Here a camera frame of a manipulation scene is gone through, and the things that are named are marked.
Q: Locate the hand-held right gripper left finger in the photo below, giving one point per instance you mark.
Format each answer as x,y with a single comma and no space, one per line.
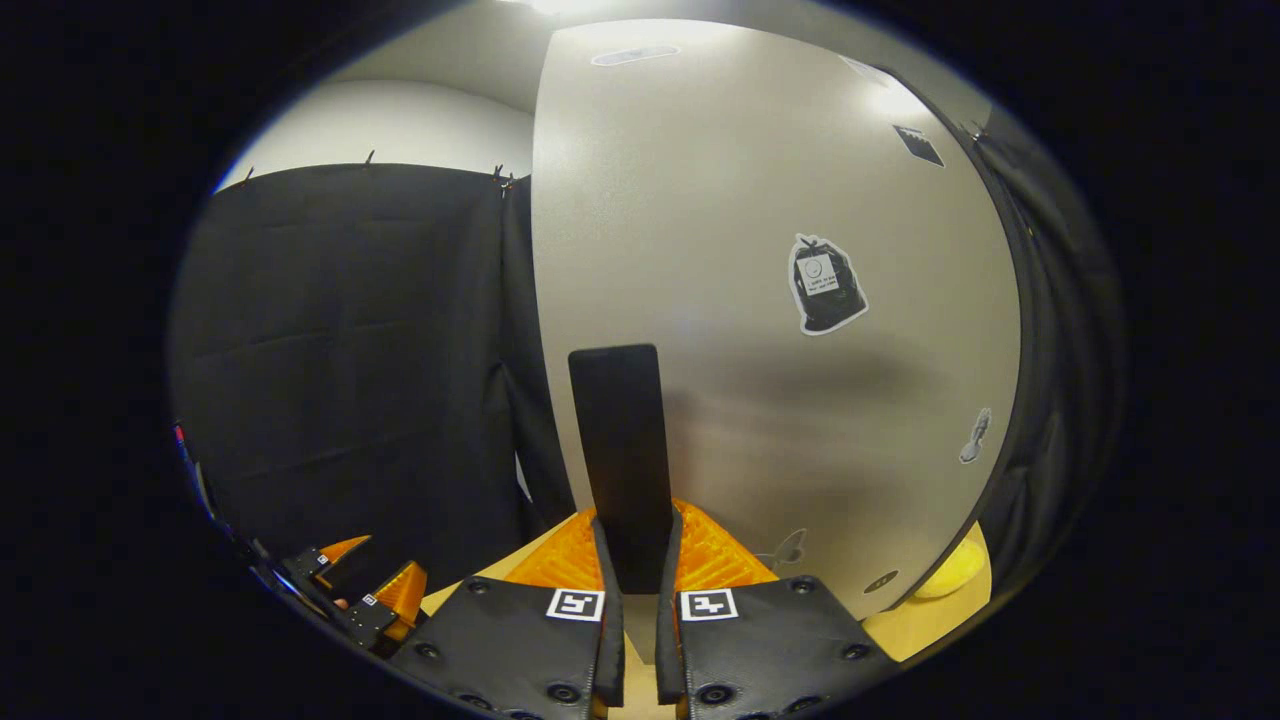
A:
613,650

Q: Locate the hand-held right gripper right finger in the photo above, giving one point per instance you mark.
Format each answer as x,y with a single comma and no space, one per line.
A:
668,650

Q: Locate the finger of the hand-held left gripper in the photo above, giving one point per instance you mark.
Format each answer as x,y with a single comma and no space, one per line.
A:
320,562
405,590

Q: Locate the yellow round bun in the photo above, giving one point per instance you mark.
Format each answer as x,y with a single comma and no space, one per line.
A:
950,570

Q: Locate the ceiling light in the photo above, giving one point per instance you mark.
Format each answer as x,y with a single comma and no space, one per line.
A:
560,4

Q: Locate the grey cabinet door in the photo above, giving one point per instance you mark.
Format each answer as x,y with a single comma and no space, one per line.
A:
750,200

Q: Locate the black backdrop cloth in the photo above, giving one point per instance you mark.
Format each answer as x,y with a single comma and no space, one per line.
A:
350,350

